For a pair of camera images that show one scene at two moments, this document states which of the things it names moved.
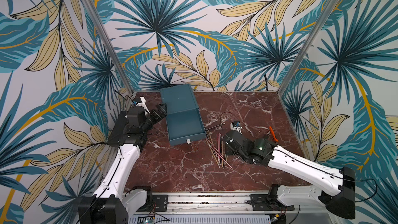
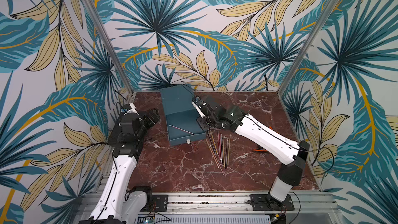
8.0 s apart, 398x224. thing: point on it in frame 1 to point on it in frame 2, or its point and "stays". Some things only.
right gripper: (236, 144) to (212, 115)
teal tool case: (185, 126) stays
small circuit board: (145, 220) stays
